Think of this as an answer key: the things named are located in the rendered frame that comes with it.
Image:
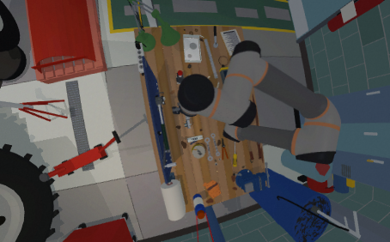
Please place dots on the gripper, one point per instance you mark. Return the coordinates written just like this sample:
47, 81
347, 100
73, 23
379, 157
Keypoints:
176, 110

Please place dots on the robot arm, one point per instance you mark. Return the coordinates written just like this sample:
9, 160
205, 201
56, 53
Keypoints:
282, 91

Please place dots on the red stop knob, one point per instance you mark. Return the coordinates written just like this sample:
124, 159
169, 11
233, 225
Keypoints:
179, 75

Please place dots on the blue machine body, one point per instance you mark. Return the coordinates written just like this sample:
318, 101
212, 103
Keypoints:
153, 91

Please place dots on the white label strip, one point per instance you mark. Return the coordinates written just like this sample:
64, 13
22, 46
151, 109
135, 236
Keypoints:
195, 138

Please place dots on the grey handheld meter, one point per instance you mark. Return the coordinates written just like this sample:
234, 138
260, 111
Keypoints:
222, 72

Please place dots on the orange pliers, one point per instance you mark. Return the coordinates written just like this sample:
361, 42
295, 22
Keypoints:
224, 151

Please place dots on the long grey bar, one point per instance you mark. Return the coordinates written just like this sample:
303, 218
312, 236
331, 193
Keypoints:
210, 57

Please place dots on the white grey box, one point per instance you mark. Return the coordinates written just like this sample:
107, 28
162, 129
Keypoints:
192, 49

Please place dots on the white power strip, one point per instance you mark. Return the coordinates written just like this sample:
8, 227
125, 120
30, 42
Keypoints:
140, 57

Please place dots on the yellow screwdriver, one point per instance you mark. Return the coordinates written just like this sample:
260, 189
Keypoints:
234, 158

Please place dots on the small green lamp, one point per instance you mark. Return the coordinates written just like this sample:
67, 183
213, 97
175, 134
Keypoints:
146, 41

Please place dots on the grey black wrench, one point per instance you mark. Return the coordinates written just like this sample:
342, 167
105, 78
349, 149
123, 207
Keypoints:
215, 35

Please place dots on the orange cloth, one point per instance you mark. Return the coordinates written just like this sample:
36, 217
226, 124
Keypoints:
212, 190

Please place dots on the white paper sheet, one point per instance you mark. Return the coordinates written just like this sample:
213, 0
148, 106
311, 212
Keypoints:
230, 38

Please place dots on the white paper roll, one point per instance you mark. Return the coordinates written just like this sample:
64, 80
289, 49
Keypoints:
173, 200

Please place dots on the blue white orange spool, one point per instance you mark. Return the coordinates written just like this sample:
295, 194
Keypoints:
199, 203

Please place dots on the blue vise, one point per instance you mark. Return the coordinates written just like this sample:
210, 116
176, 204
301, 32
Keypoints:
245, 180

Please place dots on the grey floor grate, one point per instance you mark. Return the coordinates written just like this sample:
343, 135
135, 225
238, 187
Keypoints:
78, 124

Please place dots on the red floor jack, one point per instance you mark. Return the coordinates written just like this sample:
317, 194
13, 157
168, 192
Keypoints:
80, 161

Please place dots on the blue bar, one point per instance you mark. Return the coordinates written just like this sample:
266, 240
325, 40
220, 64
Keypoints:
215, 225

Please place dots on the red folding stand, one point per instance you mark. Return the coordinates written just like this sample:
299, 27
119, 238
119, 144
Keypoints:
43, 112

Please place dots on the red tool chest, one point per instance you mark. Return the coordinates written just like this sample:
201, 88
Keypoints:
63, 33

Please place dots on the red box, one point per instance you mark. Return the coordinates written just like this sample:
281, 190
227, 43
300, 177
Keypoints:
100, 232

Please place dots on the black crowbar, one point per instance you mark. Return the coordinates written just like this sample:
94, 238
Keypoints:
302, 208

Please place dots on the blue grey cabinet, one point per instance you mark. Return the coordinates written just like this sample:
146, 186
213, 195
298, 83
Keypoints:
316, 13

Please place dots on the large black tractor tyre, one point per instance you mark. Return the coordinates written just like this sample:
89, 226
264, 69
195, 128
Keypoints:
13, 188

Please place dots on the red fire extinguisher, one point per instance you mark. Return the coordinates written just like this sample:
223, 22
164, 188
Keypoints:
353, 13

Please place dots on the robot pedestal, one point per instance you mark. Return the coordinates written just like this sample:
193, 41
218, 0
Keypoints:
302, 170

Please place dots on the white bracket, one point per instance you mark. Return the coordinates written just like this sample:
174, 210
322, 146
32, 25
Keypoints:
336, 220

